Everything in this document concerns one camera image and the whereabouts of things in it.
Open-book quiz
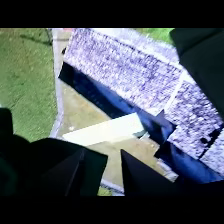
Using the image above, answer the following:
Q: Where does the black garment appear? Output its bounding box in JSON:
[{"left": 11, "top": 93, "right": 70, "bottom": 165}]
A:
[{"left": 169, "top": 28, "right": 224, "bottom": 120}]

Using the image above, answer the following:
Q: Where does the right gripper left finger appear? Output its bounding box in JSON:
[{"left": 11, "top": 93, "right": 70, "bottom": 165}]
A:
[{"left": 37, "top": 148, "right": 85, "bottom": 197}]

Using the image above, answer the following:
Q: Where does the dark green garment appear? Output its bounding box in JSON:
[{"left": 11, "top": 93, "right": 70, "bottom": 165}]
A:
[{"left": 0, "top": 107, "right": 110, "bottom": 197}]

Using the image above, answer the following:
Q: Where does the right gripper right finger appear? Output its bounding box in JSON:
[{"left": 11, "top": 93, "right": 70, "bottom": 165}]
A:
[{"left": 120, "top": 148, "right": 188, "bottom": 197}]

